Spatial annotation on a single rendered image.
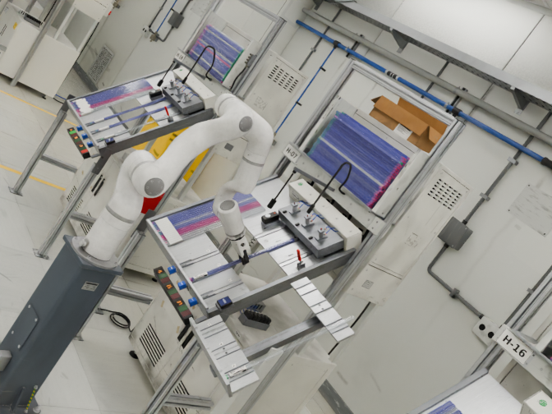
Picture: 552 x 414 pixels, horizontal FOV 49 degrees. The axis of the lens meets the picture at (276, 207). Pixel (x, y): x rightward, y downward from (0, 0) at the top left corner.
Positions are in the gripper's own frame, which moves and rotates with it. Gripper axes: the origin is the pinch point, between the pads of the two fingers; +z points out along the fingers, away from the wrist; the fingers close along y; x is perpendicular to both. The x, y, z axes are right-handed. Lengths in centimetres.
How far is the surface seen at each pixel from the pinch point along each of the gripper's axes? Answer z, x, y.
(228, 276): -0.7, 10.1, -5.4
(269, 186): 7, -36, 43
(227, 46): -21, -70, 144
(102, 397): 43, 80, 8
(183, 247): -2.2, 18.9, 21.8
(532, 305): -10, -66, -95
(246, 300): -0.2, 10.2, -21.0
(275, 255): 3.2, -13.0, -4.1
